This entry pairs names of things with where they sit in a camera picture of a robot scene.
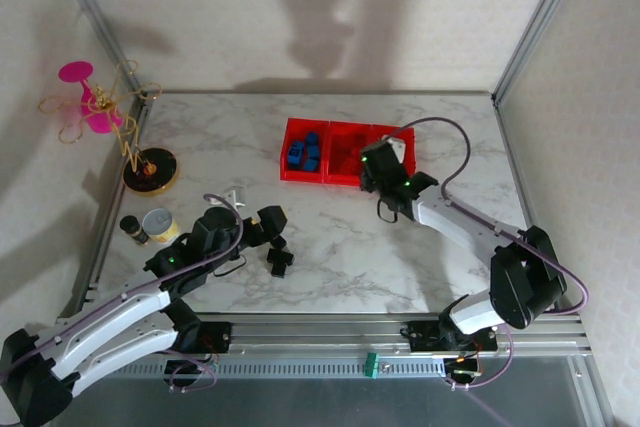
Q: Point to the red plastic bin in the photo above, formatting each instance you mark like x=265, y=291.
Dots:
x=345, y=129
x=300, y=176
x=411, y=147

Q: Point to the green terminal connector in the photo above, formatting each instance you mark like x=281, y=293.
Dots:
x=372, y=366

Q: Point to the blue lego brick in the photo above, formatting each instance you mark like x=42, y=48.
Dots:
x=314, y=151
x=298, y=145
x=295, y=159
x=310, y=165
x=312, y=138

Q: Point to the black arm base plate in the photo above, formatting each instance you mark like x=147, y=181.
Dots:
x=217, y=336
x=422, y=338

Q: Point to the aluminium mounting rail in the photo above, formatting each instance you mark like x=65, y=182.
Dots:
x=325, y=332

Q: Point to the pink plastic wine glass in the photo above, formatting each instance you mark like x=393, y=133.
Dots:
x=97, y=119

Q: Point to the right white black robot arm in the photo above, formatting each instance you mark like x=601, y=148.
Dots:
x=465, y=227

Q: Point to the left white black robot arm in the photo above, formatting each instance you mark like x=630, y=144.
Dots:
x=115, y=322

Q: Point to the aluminium side frame rail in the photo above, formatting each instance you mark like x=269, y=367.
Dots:
x=520, y=172
x=112, y=207

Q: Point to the small black connector box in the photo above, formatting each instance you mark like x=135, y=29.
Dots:
x=462, y=368
x=187, y=368

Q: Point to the aluminium frame post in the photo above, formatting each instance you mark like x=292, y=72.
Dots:
x=95, y=17
x=537, y=22

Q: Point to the grey metal panel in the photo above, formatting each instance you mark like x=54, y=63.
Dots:
x=325, y=407

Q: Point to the small black jar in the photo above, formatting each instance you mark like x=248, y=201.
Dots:
x=134, y=229

